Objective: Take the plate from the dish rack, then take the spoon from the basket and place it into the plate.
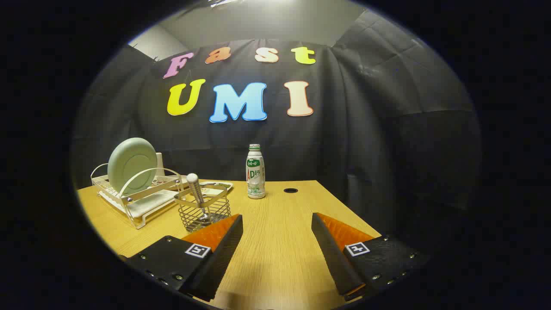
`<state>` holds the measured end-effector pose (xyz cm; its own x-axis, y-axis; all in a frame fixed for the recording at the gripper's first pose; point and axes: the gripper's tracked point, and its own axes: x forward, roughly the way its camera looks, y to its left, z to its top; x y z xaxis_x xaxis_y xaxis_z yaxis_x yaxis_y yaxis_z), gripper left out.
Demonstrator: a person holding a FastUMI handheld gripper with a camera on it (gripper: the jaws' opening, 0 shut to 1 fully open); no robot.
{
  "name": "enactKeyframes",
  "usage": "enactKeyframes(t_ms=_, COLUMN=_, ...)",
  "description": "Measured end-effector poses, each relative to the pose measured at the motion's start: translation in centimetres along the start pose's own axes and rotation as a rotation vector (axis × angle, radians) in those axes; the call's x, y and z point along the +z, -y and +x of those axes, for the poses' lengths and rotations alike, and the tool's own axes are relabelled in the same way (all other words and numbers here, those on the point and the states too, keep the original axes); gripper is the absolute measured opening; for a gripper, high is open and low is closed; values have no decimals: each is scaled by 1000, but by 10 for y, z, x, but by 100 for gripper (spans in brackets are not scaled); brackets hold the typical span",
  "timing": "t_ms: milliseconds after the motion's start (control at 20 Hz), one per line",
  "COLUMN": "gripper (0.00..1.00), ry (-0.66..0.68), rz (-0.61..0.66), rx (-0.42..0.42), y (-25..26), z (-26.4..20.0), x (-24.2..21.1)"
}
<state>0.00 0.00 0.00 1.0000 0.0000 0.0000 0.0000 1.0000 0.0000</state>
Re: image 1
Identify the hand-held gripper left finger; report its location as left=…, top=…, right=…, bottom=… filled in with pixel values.
left=123, top=214, right=244, bottom=303

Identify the white green drink bottle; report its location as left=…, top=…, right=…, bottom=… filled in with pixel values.
left=246, top=144, right=266, bottom=199

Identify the pale green plate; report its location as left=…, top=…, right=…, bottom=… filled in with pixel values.
left=108, top=137, right=158, bottom=195

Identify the metal wire basket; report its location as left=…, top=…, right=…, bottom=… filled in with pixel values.
left=174, top=183, right=232, bottom=233

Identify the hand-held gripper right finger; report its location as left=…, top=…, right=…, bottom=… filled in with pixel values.
left=311, top=212, right=432, bottom=303

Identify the white wire dish rack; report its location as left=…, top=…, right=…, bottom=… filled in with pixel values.
left=90, top=163, right=190, bottom=229

